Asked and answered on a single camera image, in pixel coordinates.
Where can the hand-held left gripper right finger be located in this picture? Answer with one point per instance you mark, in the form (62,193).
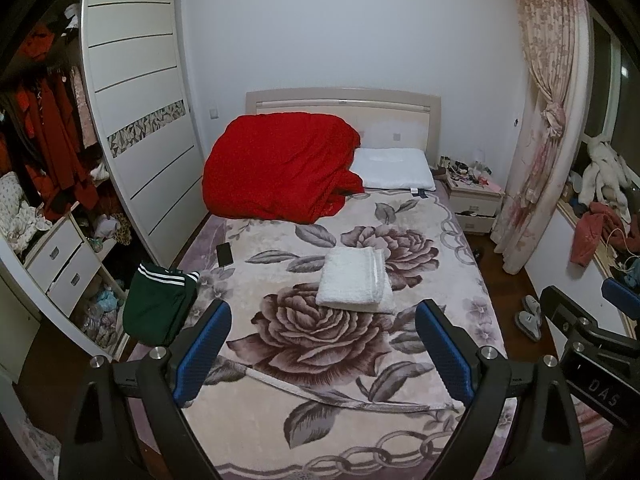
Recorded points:
(447,355)

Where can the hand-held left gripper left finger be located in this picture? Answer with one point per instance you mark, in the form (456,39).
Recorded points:
(200,355)

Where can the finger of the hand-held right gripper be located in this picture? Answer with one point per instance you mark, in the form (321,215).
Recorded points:
(625,297)
(565,312)

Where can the white towel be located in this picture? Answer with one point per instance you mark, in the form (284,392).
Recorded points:
(352,277)

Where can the pile of pastel clothes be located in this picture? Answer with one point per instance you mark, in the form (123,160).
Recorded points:
(102,315)

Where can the hanging red clothes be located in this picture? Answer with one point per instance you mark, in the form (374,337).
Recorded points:
(55,125)

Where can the grey slipper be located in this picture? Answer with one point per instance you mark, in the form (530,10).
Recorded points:
(532,305)
(527,325)

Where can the green pants with white stripes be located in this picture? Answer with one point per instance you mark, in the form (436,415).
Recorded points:
(155,310)

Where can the black shoe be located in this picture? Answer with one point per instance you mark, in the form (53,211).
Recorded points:
(475,255)

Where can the black phone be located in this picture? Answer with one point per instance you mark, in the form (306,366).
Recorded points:
(225,254)

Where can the floral bed blanket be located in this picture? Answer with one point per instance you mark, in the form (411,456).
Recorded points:
(320,350)

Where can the white plush toy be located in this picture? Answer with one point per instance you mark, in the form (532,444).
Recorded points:
(605,170)

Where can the beige nightstand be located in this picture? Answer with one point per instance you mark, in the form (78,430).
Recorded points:
(472,202)

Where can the leopard print cloth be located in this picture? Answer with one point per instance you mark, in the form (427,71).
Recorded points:
(120,230)

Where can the white drawer unit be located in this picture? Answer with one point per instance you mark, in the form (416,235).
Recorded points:
(62,265)

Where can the clutter of small toiletries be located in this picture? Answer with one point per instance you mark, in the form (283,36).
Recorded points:
(465,170)

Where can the white pillow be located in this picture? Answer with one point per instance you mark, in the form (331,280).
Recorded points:
(395,167)

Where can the red quilt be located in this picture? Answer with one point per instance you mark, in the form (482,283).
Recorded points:
(280,165)

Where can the window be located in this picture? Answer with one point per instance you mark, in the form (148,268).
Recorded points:
(607,90)

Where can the floral folded bedding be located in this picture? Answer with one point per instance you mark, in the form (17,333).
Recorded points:
(15,210)

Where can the pink floral curtain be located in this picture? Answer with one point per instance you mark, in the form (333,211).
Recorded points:
(542,60)

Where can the beige bed headboard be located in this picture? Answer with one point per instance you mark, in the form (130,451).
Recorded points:
(340,102)

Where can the white sliding wardrobe door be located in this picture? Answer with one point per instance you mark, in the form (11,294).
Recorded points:
(140,75)

